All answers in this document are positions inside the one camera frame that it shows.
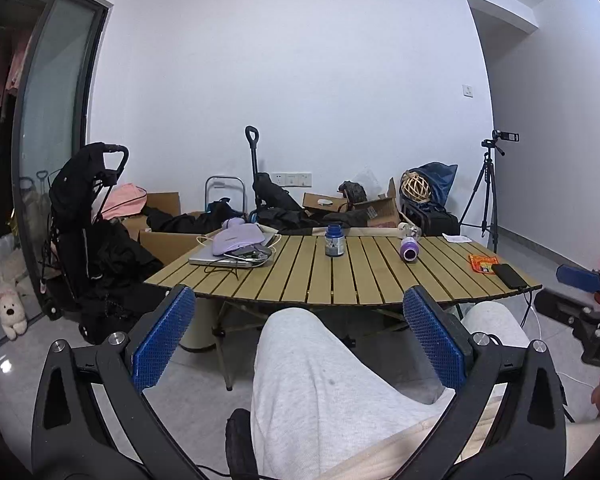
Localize grey folding chair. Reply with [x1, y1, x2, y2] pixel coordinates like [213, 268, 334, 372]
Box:
[204, 175, 247, 216]

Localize hanging clothes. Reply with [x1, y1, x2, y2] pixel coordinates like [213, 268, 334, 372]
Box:
[0, 22, 33, 143]

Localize black shoe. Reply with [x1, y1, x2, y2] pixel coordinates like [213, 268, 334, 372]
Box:
[224, 408, 259, 480]

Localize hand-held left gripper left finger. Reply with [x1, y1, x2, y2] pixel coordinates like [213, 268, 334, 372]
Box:
[30, 284, 207, 480]

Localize person's right leg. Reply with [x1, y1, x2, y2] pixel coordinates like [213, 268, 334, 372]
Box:
[464, 302, 532, 348]

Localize person's leg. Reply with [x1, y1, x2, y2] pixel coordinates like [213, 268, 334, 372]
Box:
[464, 302, 532, 348]
[250, 307, 457, 480]

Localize sliding glass door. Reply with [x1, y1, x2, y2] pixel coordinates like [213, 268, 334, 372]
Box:
[10, 0, 116, 322]

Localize pile of black clothing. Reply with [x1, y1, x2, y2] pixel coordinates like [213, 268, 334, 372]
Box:
[146, 199, 253, 235]

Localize silver laptop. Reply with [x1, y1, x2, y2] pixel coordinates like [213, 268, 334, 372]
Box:
[188, 244, 277, 269]

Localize white charging cable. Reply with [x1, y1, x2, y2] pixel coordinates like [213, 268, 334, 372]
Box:
[522, 286, 597, 391]

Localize blue bag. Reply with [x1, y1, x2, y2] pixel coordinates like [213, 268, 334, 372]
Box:
[414, 161, 459, 209]

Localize white plush toy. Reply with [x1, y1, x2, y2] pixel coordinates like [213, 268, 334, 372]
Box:
[0, 280, 29, 342]

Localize black smartphone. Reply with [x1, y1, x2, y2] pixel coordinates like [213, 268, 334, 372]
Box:
[492, 263, 529, 289]

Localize white plastic bag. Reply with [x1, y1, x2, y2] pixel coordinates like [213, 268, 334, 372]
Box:
[0, 232, 22, 272]

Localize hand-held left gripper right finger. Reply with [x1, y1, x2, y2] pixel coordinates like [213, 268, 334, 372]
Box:
[394, 285, 567, 480]

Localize purple bottle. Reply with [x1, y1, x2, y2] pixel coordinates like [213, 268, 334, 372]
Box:
[399, 236, 421, 263]

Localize wicker ball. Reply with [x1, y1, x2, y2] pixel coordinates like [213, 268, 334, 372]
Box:
[400, 170, 434, 206]

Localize dark blue jar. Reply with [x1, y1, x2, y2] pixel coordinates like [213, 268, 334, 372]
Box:
[324, 223, 347, 259]

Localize cream bucket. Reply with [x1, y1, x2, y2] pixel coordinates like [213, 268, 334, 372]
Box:
[179, 294, 222, 354]

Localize pink bag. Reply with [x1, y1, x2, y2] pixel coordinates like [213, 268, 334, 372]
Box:
[99, 183, 149, 222]

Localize wooden slatted folding table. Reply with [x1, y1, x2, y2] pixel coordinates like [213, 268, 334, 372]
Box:
[144, 232, 543, 392]

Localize person's left leg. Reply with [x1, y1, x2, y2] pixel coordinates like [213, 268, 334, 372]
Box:
[250, 307, 457, 480]

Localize orange snack packet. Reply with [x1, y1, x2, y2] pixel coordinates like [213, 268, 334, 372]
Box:
[468, 254, 502, 275]

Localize dark brown fuzzy hat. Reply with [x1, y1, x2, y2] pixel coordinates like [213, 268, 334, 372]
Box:
[338, 180, 369, 202]

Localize black trolley bag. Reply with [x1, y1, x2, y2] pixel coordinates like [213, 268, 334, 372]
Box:
[244, 125, 308, 225]

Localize grey pouch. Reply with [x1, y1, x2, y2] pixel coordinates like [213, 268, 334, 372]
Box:
[224, 244, 274, 264]

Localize black tripod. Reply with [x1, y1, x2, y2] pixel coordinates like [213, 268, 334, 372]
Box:
[459, 140, 505, 257]

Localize black stroller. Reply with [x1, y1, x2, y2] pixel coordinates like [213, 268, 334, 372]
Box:
[41, 142, 167, 347]

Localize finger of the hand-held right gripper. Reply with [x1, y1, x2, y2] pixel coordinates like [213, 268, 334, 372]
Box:
[534, 287, 588, 332]
[556, 264, 600, 293]

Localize open cardboard box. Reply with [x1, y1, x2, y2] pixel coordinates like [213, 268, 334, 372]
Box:
[138, 229, 221, 267]
[142, 192, 182, 221]
[302, 192, 352, 215]
[352, 177, 402, 229]

